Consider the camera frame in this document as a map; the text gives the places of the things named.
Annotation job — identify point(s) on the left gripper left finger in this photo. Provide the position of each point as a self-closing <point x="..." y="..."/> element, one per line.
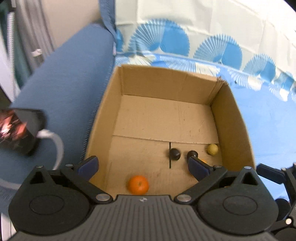
<point x="79" y="176"/>

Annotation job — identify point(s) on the blue white patterned sheet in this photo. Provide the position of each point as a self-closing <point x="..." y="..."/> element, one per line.
<point x="252" y="42"/>

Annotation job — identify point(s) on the dark plum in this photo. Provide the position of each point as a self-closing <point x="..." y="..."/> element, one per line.
<point x="192" y="154"/>
<point x="174" y="154"/>

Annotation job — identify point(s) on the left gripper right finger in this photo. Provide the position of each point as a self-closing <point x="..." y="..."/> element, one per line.
<point x="208" y="178"/>

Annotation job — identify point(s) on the blue fabric sofa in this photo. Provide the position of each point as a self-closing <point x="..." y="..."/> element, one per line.
<point x="68" y="87"/>

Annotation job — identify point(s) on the brown cardboard box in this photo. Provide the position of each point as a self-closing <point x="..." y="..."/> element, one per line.
<point x="146" y="111"/>

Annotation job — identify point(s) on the white door frame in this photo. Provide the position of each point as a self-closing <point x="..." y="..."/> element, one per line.
<point x="8" y="83"/>

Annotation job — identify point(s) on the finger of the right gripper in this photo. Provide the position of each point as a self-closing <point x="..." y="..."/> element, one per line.
<point x="275" y="175"/>

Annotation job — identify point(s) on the beige round fruit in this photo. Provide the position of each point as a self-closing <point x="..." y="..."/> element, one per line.
<point x="212" y="149"/>

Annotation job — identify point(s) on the black smartphone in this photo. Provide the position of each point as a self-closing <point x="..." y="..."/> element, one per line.
<point x="19" y="129"/>

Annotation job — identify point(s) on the grey curtain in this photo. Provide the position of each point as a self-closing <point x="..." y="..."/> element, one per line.
<point x="32" y="38"/>

